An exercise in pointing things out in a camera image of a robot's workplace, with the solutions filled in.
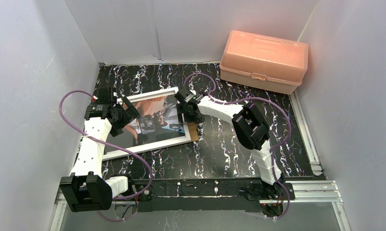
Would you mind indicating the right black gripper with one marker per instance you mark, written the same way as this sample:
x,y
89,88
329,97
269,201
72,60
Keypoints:
x,y
186,108

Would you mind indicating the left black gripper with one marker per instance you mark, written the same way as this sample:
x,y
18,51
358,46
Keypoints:
x,y
127,116

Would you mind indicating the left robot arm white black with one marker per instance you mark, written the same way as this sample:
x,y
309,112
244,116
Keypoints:
x,y
85,189

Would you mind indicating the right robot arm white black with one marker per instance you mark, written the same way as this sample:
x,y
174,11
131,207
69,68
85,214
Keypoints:
x,y
251,128

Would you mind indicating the pink plastic storage box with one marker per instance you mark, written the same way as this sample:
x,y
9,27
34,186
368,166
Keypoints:
x,y
263,62

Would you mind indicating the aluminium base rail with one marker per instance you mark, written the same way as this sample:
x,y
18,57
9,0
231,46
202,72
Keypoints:
x,y
224,192

